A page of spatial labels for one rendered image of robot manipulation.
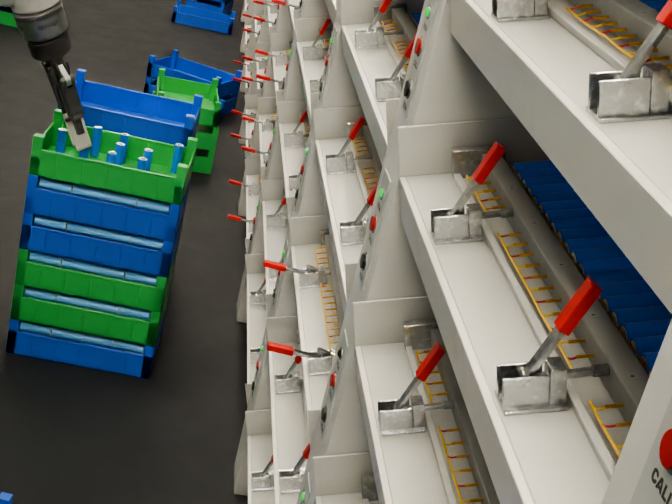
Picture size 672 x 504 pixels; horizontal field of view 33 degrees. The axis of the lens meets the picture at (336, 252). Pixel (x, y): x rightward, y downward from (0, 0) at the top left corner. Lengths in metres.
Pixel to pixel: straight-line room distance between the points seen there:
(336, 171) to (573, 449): 1.03
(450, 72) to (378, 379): 0.30
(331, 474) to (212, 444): 1.01
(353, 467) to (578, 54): 0.60
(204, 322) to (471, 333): 1.92
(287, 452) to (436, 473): 0.71
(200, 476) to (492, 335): 1.40
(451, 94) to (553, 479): 0.51
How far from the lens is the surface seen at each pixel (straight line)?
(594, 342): 0.74
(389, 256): 1.12
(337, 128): 1.80
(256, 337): 2.36
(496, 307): 0.82
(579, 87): 0.70
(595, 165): 0.61
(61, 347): 2.40
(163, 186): 2.22
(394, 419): 1.00
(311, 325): 1.60
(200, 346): 2.56
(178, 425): 2.27
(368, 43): 1.59
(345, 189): 1.58
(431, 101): 1.07
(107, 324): 2.35
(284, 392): 1.79
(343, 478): 1.24
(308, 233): 1.85
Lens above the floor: 1.20
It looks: 22 degrees down
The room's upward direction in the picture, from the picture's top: 14 degrees clockwise
